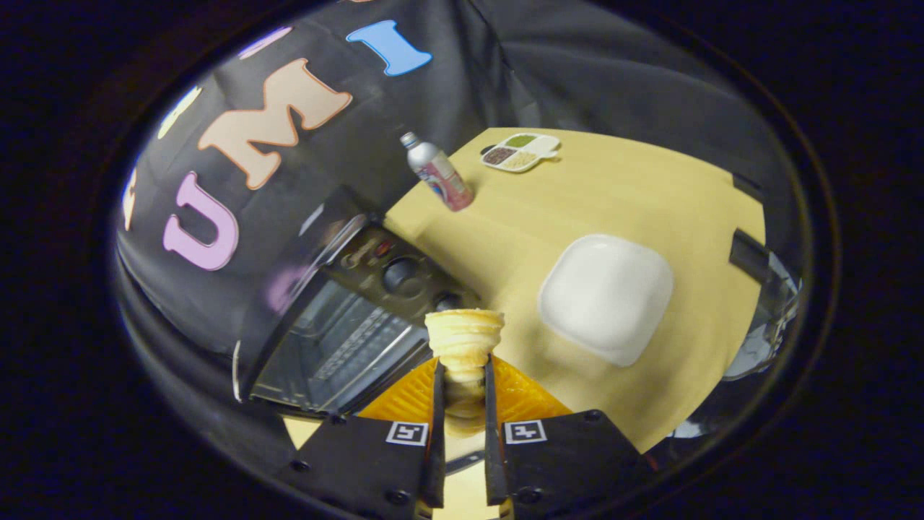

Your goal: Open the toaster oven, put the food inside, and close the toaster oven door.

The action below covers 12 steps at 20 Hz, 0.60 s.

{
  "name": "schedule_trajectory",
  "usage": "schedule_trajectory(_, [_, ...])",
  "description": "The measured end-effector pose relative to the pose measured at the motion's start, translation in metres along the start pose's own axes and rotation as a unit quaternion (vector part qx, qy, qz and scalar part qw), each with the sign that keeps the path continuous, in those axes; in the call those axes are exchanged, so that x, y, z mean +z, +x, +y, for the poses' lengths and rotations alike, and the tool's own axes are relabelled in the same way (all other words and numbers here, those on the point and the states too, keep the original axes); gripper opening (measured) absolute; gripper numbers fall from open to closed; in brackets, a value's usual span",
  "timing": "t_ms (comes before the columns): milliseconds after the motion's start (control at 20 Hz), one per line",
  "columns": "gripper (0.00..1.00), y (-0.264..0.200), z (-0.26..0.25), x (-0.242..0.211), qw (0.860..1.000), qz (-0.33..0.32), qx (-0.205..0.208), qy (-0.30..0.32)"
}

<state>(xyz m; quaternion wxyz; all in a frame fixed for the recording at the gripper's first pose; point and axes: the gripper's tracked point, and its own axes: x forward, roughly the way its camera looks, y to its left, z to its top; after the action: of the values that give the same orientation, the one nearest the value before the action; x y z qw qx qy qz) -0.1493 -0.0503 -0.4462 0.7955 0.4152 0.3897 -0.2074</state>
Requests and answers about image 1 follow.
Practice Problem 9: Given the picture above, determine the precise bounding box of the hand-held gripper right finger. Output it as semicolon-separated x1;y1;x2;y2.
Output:
484;354;654;510

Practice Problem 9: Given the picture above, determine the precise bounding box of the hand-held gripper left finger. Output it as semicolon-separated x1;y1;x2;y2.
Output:
289;357;445;517

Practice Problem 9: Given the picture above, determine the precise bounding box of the silver bottle with pink label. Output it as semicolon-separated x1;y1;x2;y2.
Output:
401;131;475;212

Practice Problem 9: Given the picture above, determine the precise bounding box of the white square plate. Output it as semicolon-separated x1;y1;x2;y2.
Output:
538;233;674;368

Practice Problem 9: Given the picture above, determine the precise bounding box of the white divided dish with grains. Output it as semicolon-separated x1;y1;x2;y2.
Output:
480;133;562;174

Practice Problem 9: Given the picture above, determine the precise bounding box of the yellow spiral bread roll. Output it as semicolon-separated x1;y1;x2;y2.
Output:
424;309;506;434

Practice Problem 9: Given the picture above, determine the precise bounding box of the black toaster oven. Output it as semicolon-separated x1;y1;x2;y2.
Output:
232;186;486;475

